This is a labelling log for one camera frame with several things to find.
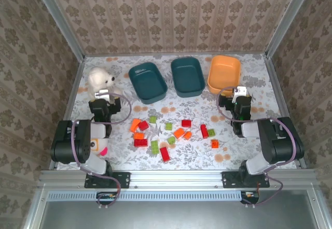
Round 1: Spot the sloped orange lego brick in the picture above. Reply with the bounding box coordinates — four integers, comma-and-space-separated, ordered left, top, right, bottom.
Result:
129, 118, 142, 133

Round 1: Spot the long red lego brick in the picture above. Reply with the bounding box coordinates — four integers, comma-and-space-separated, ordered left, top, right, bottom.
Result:
159, 147, 171, 163

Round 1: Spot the white plush teddy bear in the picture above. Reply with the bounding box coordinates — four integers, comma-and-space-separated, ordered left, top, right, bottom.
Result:
87, 66, 122, 105

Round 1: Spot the dark teal plastic bin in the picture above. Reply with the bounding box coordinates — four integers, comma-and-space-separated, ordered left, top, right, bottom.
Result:
170, 57, 206, 99
128, 62, 169, 104

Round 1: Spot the white orange pink plush toy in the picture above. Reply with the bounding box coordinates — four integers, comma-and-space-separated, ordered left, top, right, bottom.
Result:
90, 137, 109, 157

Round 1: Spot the orange plastic bin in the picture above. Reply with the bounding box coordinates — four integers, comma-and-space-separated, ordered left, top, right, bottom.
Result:
206, 55, 242, 95

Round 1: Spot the grey metal sheet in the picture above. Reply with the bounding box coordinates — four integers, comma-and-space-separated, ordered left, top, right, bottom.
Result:
25, 189, 332, 229

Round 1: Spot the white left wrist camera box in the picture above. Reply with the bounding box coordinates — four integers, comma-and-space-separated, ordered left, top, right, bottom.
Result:
94, 89, 110, 99

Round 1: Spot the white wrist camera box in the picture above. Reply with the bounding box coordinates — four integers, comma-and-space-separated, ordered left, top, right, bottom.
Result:
94, 89, 110, 99
231, 85, 247, 103

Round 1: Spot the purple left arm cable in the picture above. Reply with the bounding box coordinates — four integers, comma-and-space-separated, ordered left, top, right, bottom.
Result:
70, 91, 132, 209

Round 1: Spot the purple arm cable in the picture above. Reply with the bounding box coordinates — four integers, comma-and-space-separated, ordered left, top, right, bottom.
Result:
70, 91, 132, 209
216, 86, 297, 209

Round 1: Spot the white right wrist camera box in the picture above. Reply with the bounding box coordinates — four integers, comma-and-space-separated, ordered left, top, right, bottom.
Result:
231, 85, 247, 103

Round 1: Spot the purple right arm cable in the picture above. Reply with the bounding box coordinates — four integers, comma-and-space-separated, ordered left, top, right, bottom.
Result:
216, 86, 297, 209

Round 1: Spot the aluminium side rail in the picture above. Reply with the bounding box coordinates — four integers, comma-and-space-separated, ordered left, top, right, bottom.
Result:
264, 54, 307, 169
49, 57, 86, 170

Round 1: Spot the aluminium mounting rail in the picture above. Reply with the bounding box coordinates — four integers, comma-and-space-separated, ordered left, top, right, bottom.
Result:
38, 170, 316, 188

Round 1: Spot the aluminium frame post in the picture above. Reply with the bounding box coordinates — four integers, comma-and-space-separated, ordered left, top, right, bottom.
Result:
30, 0, 86, 61
264, 0, 316, 58

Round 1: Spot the grey slotted cable duct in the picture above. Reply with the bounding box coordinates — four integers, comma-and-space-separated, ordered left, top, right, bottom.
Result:
48, 190, 241, 202

